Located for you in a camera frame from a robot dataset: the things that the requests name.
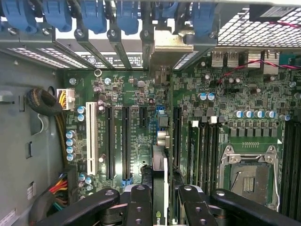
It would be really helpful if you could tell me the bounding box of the black RAM slot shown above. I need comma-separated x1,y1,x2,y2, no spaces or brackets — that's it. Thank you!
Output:
295,122,301,205
213,116,221,189
289,122,296,205
206,116,214,189
283,122,289,205
199,121,207,189

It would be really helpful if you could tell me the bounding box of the CPU socket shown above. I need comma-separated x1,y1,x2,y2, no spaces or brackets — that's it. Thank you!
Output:
220,145,280,210

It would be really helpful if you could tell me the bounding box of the black expansion slot blue latch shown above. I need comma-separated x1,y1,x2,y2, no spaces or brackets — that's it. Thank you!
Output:
121,105,132,186

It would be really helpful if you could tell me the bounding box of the long black expansion slot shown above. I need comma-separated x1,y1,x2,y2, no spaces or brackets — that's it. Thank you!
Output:
105,105,116,181
173,106,183,170

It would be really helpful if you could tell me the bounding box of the thin metal locking lever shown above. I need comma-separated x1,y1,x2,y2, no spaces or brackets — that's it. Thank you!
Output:
274,162,283,211

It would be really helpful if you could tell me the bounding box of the white expansion slot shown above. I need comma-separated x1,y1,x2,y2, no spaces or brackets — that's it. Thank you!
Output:
86,101,98,176

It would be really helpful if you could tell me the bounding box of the short black expansion slot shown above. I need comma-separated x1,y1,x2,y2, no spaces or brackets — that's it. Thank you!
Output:
140,106,148,128

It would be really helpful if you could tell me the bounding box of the green motherboard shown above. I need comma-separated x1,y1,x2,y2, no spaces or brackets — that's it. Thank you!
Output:
63,53,301,226

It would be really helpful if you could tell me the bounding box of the white power plug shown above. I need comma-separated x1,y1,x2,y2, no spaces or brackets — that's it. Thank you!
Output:
56,88,76,111

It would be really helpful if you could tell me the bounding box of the grey power supply unit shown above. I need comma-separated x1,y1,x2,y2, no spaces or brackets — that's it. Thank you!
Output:
0,50,65,226

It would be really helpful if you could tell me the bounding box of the black label white print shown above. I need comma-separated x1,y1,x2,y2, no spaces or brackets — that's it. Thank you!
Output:
81,53,143,69

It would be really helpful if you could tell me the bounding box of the silver USB port block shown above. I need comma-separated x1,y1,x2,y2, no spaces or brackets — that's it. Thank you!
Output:
211,50,226,68
226,50,239,68

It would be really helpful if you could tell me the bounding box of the silver network port block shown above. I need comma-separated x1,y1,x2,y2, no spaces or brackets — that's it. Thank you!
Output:
263,48,281,74

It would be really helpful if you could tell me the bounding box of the silver ribbed port block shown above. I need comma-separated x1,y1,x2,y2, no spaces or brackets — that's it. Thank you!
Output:
246,49,263,69

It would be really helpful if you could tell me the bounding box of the black open PC case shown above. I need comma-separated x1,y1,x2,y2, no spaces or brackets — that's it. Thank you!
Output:
0,0,301,226

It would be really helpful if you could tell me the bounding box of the teal serial port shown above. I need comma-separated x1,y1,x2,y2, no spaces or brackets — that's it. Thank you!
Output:
279,53,301,69

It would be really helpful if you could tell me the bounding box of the blue card retention clip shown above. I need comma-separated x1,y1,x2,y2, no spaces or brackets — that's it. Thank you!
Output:
42,0,72,32
1,0,37,33
152,1,179,21
79,0,108,33
116,0,139,36
191,0,221,38

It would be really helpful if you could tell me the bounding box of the black plug with coloured wires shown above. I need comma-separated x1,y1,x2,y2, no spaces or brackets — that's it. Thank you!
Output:
48,166,79,212

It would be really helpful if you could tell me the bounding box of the yellow wire bundle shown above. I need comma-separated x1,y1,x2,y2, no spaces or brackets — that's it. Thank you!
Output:
55,110,69,170

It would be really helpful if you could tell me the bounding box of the black sleeved cable bundle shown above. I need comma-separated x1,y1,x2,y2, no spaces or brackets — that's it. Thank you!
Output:
25,87,63,116

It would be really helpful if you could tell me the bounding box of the red black twisted wire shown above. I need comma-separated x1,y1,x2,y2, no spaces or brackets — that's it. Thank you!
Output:
216,20,301,87

